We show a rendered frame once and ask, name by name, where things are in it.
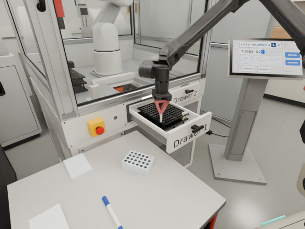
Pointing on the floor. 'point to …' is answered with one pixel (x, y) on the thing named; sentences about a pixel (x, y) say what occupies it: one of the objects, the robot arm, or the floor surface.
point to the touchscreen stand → (240, 138)
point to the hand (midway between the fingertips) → (160, 112)
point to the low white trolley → (118, 192)
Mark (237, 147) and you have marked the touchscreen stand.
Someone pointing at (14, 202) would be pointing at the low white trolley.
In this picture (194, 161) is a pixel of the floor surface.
